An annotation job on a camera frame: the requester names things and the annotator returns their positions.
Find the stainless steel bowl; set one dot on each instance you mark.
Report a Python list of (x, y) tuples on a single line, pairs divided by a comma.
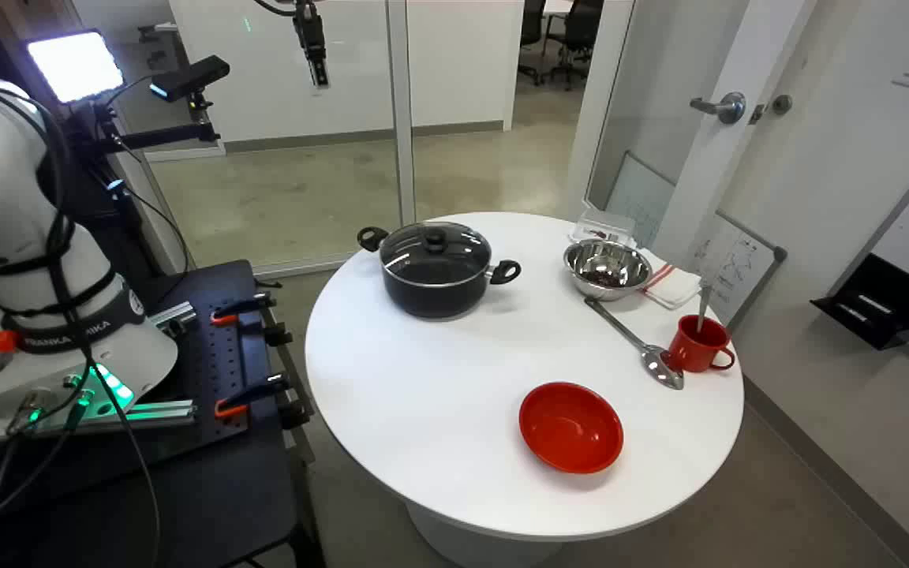
[(608, 274)]

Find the red mug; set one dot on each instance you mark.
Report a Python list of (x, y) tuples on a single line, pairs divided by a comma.
[(697, 349)]

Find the black office chair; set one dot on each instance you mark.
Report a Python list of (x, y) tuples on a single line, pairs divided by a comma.
[(582, 32)]

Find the white cloth with red stripe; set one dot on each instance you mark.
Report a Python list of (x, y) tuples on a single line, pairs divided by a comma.
[(678, 285)]

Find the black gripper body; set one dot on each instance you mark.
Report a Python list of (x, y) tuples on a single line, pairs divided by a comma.
[(311, 26)]

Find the metal spoon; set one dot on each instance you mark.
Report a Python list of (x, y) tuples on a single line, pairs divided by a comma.
[(665, 368)]

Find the black cooking pot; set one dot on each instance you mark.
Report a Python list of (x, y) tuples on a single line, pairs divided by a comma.
[(439, 296)]

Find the black robot bench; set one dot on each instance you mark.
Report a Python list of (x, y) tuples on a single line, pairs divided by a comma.
[(213, 492)]

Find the bright LED light panel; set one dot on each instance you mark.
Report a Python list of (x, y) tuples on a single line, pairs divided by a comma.
[(73, 63)]

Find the glass lid with black knob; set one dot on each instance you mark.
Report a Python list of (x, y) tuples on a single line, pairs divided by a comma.
[(456, 264)]

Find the black wall tray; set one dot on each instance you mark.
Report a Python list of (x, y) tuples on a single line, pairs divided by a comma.
[(883, 301)]

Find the aluminium extrusion rail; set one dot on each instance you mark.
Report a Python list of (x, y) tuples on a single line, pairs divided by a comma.
[(158, 411)]

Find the red bowl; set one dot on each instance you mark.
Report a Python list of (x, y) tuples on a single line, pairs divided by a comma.
[(568, 429)]

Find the white door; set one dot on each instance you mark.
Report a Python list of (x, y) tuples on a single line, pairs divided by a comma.
[(709, 178)]

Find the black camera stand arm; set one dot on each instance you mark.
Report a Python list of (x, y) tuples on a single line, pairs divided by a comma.
[(165, 137)]

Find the orange black clamp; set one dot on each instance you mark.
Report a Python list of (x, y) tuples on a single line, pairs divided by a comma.
[(238, 403), (234, 310)]

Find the black camera on stand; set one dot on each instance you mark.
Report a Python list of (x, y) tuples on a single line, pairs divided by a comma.
[(197, 76)]

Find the small leaning whiteboard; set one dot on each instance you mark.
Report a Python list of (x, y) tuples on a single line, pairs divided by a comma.
[(741, 269)]

